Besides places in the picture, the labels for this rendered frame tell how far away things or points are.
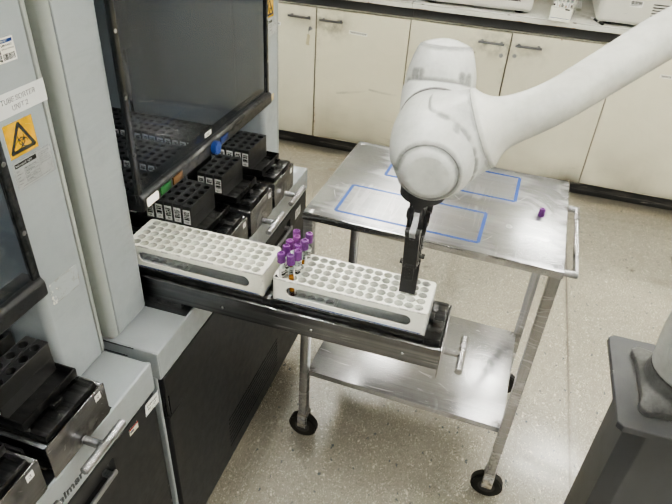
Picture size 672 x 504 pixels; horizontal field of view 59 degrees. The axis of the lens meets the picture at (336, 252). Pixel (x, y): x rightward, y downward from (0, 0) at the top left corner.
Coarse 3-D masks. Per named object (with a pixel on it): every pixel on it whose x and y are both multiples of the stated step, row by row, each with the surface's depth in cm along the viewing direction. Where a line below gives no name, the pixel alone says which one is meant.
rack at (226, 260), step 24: (144, 240) 118; (168, 240) 119; (192, 240) 119; (216, 240) 120; (240, 240) 120; (144, 264) 119; (168, 264) 119; (192, 264) 121; (216, 264) 113; (240, 264) 114; (264, 264) 114; (240, 288) 115; (264, 288) 114
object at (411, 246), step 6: (408, 228) 95; (408, 234) 95; (420, 234) 95; (408, 240) 97; (414, 240) 96; (408, 246) 98; (414, 246) 97; (408, 252) 99; (414, 252) 98; (408, 258) 100; (414, 258) 100; (402, 264) 102; (414, 264) 101
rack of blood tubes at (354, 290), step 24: (312, 264) 116; (336, 264) 115; (288, 288) 114; (312, 288) 109; (336, 288) 109; (360, 288) 111; (384, 288) 111; (432, 288) 110; (336, 312) 110; (360, 312) 112; (384, 312) 113; (408, 312) 105
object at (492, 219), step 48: (336, 192) 148; (384, 192) 149; (480, 192) 152; (528, 192) 154; (432, 240) 132; (480, 240) 133; (528, 240) 134; (576, 240) 142; (528, 288) 179; (480, 336) 187; (384, 384) 168; (432, 384) 169; (480, 384) 170; (480, 480) 169
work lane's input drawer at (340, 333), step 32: (160, 288) 119; (192, 288) 116; (224, 288) 115; (256, 320) 115; (288, 320) 113; (320, 320) 110; (352, 320) 109; (448, 320) 112; (384, 352) 110; (416, 352) 107; (448, 352) 113
